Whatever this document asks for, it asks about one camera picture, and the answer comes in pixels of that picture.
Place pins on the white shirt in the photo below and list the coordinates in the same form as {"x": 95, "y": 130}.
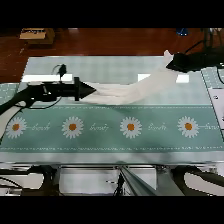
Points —
{"x": 146, "y": 87}

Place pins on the silver frame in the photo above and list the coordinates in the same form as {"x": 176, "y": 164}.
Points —
{"x": 140, "y": 186}

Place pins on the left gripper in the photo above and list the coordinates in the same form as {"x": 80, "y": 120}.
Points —
{"x": 66, "y": 90}

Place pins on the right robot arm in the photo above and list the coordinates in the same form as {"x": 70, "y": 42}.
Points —
{"x": 200, "y": 60}

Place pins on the cardboard box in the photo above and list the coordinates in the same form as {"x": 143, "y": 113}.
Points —
{"x": 36, "y": 35}

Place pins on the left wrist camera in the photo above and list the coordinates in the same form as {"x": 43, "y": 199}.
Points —
{"x": 61, "y": 70}

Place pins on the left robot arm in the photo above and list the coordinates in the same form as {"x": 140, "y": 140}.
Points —
{"x": 33, "y": 92}

